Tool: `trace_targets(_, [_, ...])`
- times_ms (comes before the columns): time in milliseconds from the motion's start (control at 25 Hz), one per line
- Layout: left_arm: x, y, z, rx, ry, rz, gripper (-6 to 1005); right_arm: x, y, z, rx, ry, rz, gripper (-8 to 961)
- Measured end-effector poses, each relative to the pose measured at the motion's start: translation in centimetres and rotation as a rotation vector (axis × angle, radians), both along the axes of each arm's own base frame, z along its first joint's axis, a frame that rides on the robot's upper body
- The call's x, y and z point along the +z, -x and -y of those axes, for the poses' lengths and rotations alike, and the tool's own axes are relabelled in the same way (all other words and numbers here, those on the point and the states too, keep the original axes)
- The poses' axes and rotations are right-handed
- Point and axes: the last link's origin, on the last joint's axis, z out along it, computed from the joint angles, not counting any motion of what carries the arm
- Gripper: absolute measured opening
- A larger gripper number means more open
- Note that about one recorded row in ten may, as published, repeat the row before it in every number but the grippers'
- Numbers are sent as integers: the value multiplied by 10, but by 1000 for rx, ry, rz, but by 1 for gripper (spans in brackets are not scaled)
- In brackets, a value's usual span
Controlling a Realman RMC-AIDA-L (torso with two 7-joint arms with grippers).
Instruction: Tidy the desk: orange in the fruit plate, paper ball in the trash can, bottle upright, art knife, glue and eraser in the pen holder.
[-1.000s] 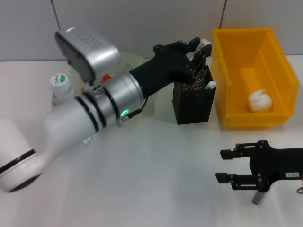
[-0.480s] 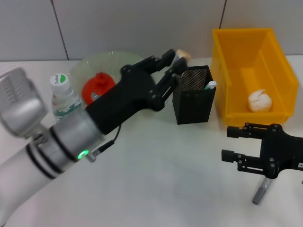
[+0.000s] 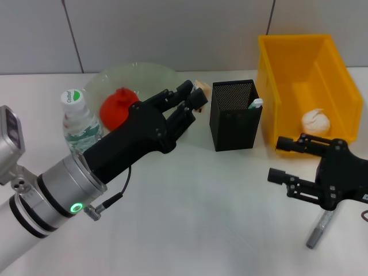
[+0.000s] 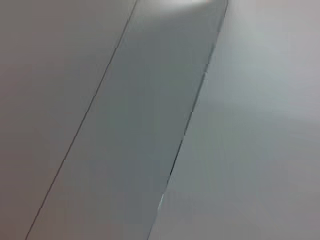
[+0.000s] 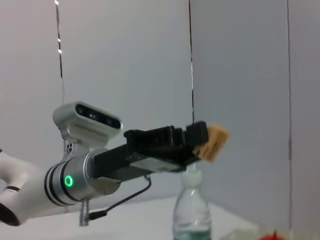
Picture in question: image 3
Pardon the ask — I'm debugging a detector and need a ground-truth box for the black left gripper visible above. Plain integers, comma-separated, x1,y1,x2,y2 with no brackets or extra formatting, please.
82,80,209,185

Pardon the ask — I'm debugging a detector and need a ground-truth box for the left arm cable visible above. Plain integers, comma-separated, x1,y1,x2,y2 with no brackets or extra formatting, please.
83,164,133,222

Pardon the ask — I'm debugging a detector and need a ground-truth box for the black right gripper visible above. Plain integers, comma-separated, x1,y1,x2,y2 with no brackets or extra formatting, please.
267,132,368,210

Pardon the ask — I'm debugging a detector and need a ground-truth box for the white paper ball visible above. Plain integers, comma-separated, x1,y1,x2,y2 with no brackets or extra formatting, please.
300,107,332,136

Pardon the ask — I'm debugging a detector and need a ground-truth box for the grey marker pen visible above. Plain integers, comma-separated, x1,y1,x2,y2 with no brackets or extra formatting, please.
305,209,334,250

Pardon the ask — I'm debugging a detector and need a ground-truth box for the beige eraser with barcode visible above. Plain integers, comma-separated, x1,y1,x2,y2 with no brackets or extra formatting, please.
193,80,211,113

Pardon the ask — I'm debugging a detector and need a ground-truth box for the clear green-label water bottle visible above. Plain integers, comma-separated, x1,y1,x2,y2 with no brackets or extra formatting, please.
60,88,104,156

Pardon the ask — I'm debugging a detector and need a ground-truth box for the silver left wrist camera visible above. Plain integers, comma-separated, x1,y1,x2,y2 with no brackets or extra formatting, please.
0,105,39,185

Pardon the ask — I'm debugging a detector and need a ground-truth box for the red orange fruit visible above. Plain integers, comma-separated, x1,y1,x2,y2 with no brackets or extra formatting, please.
99,87,140,132

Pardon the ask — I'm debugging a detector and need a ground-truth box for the green white pen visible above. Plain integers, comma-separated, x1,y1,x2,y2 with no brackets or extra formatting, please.
247,98,264,110

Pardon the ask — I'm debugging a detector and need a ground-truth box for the black mesh pen holder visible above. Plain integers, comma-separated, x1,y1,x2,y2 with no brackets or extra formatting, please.
209,79,263,152

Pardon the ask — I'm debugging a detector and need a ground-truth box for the yellow plastic bin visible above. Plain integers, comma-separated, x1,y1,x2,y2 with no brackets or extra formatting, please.
256,33,363,158

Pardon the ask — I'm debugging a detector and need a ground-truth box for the green glass fruit plate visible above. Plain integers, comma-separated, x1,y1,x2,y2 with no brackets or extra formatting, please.
83,62,193,144

